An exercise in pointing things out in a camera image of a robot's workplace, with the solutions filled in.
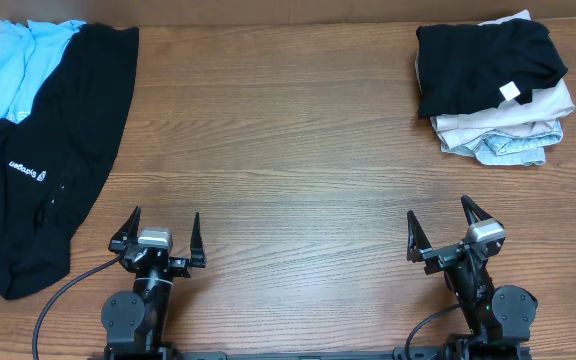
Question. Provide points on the folded black garment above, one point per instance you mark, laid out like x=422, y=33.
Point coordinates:
x=463, y=68

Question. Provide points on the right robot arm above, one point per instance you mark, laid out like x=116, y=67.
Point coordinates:
x=498, y=318

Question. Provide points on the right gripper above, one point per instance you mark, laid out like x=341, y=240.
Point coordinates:
x=421, y=248

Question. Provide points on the folded beige garment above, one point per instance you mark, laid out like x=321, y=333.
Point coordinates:
x=510, y=116

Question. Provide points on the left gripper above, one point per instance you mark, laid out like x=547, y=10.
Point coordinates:
x=155, y=258

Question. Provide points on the black t-shirt with logo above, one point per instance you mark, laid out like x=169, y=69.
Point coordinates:
x=54, y=163

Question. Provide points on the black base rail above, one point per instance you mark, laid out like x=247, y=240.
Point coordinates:
x=313, y=355

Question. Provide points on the light blue printed t-shirt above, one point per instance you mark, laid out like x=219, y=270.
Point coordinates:
x=28, y=55

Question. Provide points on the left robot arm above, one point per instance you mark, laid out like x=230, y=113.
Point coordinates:
x=135, y=320

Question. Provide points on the folded light denim garment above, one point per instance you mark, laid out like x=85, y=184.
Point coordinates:
x=496, y=148

